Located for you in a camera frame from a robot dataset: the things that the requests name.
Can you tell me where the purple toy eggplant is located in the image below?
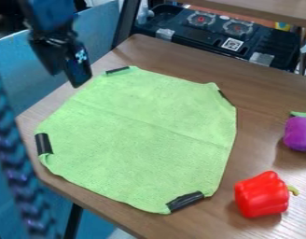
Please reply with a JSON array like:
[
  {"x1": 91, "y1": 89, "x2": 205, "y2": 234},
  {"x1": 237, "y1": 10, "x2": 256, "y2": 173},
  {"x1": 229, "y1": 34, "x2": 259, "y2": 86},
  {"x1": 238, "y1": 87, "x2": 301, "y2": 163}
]
[{"x1": 281, "y1": 110, "x2": 306, "y2": 153}]

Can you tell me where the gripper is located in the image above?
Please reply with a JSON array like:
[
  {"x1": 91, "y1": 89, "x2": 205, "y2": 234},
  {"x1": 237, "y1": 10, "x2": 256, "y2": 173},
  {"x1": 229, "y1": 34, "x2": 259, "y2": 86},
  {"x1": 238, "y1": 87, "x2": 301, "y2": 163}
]
[{"x1": 25, "y1": 27, "x2": 95, "y2": 89}]

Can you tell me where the toy stove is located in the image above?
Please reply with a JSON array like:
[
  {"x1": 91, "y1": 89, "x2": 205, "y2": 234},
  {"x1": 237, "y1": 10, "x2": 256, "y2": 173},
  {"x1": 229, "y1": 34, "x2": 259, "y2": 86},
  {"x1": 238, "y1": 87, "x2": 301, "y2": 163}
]
[{"x1": 132, "y1": 4, "x2": 303, "y2": 72}]

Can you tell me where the red toy pepper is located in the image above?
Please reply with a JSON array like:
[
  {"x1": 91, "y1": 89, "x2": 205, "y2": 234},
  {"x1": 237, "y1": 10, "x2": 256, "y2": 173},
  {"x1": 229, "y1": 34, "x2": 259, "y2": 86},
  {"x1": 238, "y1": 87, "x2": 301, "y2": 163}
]
[{"x1": 232, "y1": 170, "x2": 301, "y2": 219}]

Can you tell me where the green cloth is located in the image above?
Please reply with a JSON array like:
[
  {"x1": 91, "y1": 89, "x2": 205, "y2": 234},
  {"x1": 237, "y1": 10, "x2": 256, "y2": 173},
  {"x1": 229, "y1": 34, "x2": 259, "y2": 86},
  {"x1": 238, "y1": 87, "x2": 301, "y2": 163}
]
[{"x1": 33, "y1": 64, "x2": 238, "y2": 216}]

